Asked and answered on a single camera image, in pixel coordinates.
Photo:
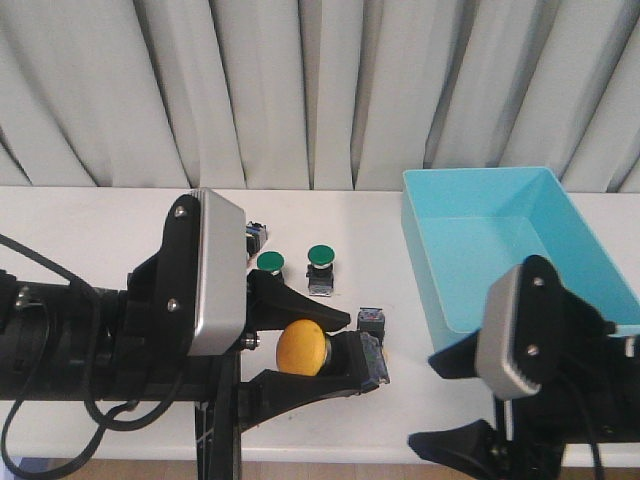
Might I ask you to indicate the green push button right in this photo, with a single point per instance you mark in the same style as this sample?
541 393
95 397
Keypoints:
320 270

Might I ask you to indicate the green push button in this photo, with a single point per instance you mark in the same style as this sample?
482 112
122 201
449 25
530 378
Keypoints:
271 262
320 270

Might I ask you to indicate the yellow push button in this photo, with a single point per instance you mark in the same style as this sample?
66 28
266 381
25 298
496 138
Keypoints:
372 321
304 348

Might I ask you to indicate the yellow push button lying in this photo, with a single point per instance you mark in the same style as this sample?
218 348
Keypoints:
372 321

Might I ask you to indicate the white pleated curtain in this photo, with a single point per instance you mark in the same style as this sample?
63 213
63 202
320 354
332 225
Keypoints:
325 95

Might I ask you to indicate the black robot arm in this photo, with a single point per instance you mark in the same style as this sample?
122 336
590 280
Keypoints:
48 343

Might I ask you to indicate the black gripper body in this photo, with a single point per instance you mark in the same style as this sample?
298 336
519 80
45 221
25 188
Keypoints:
126 368
593 398

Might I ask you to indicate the red push button lying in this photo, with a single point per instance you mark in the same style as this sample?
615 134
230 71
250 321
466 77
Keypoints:
256 235

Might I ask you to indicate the light blue plastic box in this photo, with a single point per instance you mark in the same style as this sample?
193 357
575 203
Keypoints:
465 228

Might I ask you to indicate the green push button left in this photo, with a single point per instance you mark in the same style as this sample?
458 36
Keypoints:
271 262

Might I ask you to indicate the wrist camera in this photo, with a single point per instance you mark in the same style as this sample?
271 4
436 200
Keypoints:
199 293
519 343

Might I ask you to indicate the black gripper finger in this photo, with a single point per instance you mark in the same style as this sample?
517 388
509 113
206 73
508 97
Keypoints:
271 306
457 361
476 449
273 393

